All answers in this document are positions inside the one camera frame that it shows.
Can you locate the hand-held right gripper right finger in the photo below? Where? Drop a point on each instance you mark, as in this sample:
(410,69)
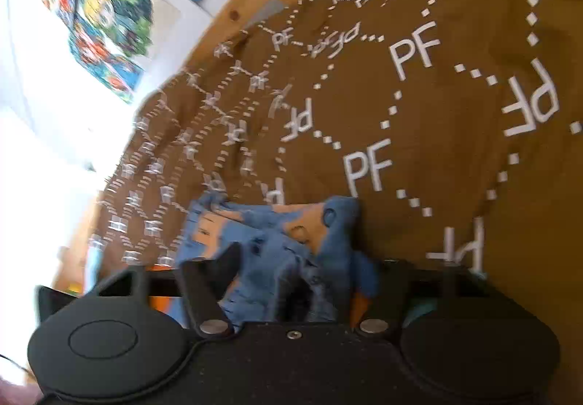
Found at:
(410,273)

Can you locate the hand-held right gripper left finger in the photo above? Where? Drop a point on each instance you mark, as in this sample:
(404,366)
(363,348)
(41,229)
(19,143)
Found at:
(214,286)

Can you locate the colourful wall poster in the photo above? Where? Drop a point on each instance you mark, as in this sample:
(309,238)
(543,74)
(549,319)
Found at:
(104,22)

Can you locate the blue and tan pants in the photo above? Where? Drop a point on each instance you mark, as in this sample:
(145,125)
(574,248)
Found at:
(291,245)

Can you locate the brown printed blanket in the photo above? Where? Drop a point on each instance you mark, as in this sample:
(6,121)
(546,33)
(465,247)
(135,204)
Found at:
(410,113)

